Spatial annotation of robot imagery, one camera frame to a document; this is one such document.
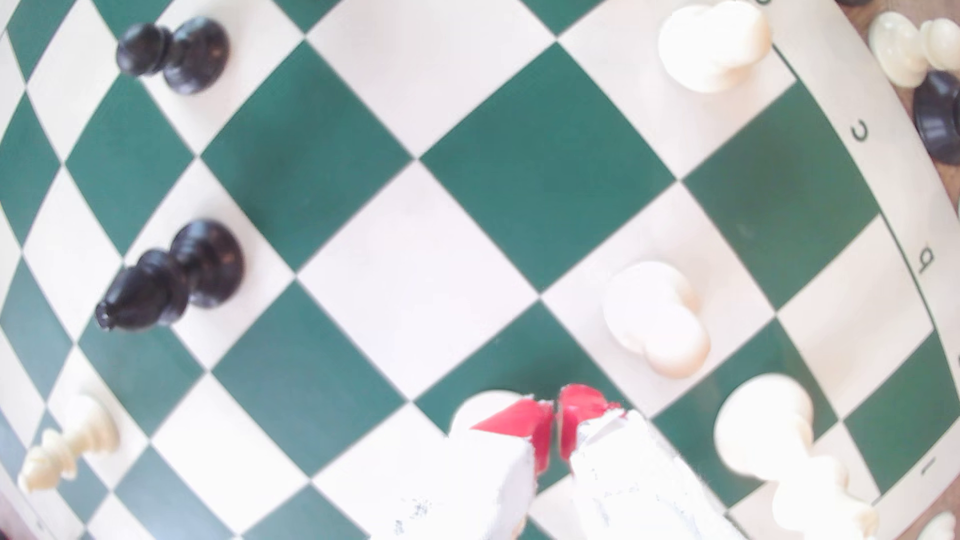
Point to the green and white chessboard mat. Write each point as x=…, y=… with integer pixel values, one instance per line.
x=547, y=165

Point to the black chess pawn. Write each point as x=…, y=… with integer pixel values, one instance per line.
x=196, y=56

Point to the white chess king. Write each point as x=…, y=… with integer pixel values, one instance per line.
x=761, y=427

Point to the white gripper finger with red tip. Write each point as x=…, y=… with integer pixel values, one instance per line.
x=630, y=487
x=480, y=487

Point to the white chess bishop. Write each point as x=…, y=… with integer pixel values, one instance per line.
x=86, y=431

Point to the black tall chess piece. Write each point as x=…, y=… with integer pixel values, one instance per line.
x=941, y=116

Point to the black chess bishop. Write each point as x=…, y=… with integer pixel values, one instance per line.
x=206, y=262

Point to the white chess pawn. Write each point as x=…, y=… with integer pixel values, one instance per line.
x=896, y=49
x=652, y=315
x=941, y=529
x=705, y=52
x=476, y=411

